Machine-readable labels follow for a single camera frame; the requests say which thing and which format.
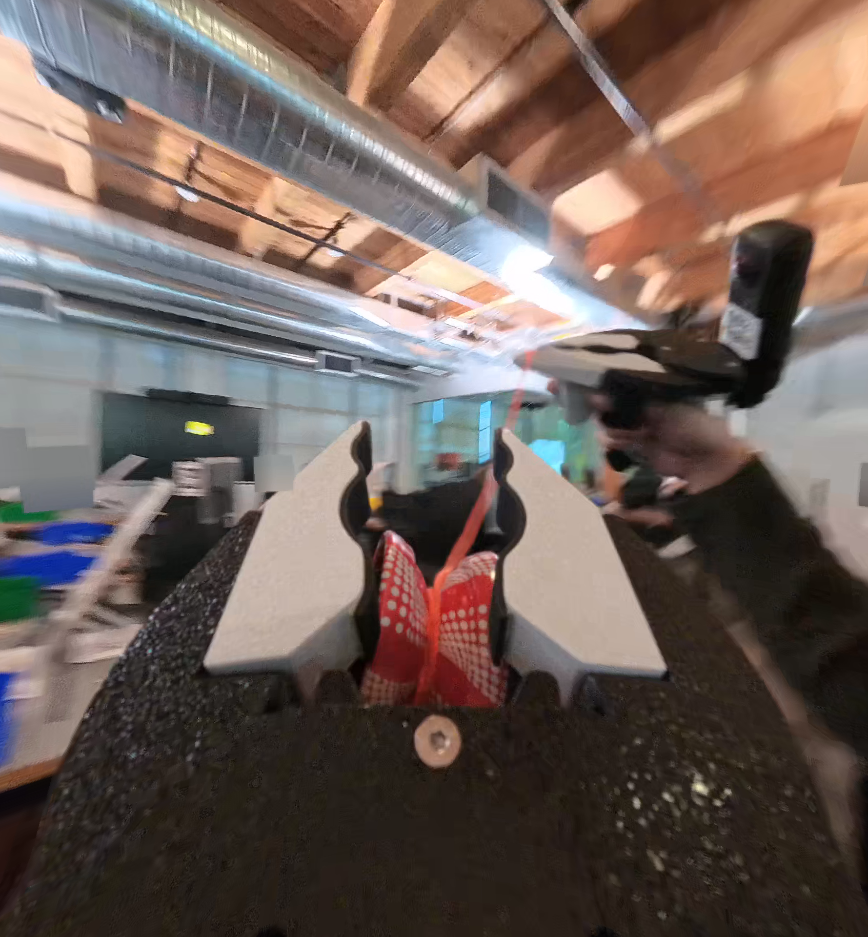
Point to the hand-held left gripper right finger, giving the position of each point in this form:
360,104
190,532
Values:
580,586

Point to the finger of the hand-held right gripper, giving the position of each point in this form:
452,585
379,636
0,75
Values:
588,371
610,344

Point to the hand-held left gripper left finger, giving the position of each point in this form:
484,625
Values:
288,586

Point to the person's right forearm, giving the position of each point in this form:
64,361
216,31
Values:
785,571

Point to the person's right hand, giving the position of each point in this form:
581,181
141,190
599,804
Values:
683,447

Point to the small blue parts bin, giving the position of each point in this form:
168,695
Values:
46,565

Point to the grey work table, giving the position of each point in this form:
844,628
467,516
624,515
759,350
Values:
53,718

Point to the black wall screen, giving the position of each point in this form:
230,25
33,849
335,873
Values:
156,432

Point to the silver spiral air duct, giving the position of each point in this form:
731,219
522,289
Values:
258,103

